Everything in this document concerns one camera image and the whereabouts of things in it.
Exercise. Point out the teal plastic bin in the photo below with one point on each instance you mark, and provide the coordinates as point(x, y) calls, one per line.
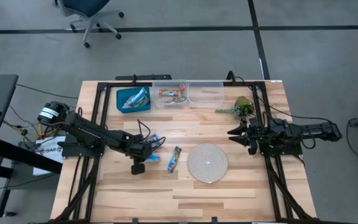
point(119, 107)

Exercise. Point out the green potted plant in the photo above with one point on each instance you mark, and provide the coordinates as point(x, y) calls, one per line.
point(242, 107)

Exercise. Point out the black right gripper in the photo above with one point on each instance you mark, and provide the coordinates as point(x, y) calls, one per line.
point(259, 133)

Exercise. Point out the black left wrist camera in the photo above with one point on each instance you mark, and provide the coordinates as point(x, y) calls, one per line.
point(138, 168)

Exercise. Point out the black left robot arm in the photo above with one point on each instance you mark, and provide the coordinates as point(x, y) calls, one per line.
point(85, 130)

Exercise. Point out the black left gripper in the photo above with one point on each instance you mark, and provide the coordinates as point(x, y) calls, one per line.
point(138, 149)

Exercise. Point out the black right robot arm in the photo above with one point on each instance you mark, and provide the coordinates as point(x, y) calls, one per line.
point(315, 129)

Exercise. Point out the green red granola bar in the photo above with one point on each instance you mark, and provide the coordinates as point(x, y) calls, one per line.
point(169, 92)
point(175, 100)
point(182, 88)

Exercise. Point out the light blue granola bar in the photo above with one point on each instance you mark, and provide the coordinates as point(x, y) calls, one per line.
point(134, 99)
point(143, 103)
point(153, 158)

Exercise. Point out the blue office chair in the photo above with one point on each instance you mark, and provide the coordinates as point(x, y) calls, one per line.
point(85, 6)

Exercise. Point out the clear plastic bin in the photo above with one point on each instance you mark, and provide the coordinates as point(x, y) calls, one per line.
point(155, 84)
point(205, 99)

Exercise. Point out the blue Chewy granola bar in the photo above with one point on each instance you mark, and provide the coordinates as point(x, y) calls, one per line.
point(153, 138)
point(174, 159)

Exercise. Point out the black power strip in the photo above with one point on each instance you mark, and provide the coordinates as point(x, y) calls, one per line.
point(143, 77)

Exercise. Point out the white labelled box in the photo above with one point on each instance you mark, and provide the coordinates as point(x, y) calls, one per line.
point(47, 146)

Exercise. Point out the black aluminium table frame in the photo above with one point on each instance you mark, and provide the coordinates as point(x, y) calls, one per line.
point(99, 102)

